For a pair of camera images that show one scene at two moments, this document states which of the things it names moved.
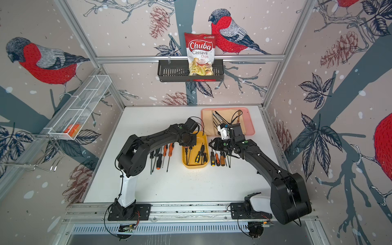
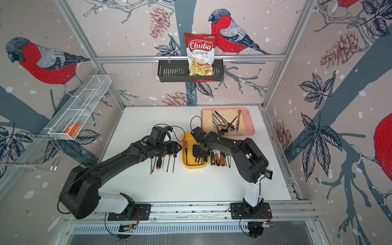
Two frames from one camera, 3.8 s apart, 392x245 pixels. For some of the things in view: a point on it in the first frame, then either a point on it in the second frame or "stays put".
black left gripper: x=193 y=144 to x=174 y=146
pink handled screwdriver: x=186 y=151 stays put
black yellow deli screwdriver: x=151 y=156 stays put
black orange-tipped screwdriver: x=158 y=162 stays put
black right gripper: x=217 y=144 to x=195 y=155
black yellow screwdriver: x=212 y=157 stays put
